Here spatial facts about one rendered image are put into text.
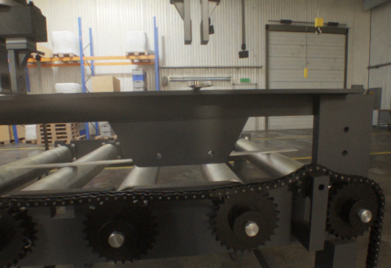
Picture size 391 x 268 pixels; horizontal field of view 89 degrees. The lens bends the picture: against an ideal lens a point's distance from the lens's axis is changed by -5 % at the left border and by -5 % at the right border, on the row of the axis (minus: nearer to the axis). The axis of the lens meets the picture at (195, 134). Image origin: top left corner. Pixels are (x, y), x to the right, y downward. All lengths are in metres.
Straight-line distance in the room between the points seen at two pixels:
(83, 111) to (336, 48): 12.37
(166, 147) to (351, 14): 13.34
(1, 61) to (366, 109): 0.85
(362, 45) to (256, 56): 5.60
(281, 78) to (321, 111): 10.18
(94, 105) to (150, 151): 0.17
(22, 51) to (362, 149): 0.83
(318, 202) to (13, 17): 0.73
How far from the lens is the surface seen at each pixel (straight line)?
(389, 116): 11.97
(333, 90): 0.58
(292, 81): 11.04
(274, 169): 0.93
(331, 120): 0.65
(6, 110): 0.66
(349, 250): 0.79
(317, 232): 0.62
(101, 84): 8.58
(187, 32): 0.44
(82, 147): 1.59
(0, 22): 0.53
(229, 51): 10.17
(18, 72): 0.52
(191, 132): 0.52
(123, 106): 0.54
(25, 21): 0.51
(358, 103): 0.70
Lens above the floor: 1.13
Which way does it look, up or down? 7 degrees down
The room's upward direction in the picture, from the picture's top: 1 degrees counter-clockwise
